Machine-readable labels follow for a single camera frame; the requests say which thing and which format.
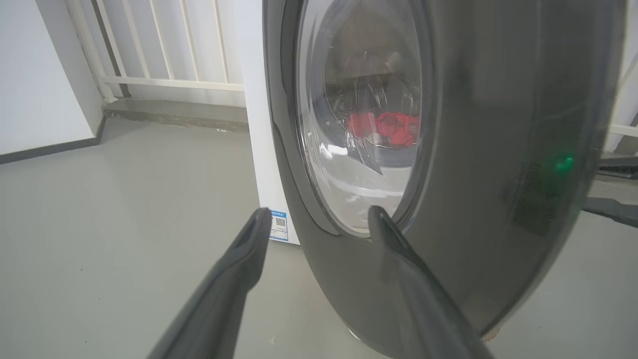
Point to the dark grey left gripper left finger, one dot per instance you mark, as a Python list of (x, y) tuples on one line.
[(229, 279)]

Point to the grey concrete curb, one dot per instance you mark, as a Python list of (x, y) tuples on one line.
[(174, 112)]

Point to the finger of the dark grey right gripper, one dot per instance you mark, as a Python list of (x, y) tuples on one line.
[(615, 210), (620, 170)]

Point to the dark grey washing machine door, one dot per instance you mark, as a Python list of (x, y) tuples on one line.
[(498, 149)]

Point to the white metal railing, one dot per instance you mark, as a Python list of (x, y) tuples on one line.
[(164, 82)]

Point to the blue QR code sticker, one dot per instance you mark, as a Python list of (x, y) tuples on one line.
[(279, 225)]

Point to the white washing machine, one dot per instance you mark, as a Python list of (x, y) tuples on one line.
[(259, 149)]

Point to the red and white garment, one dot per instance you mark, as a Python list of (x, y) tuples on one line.
[(394, 127)]

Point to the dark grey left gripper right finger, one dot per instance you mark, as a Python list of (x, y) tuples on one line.
[(418, 299)]

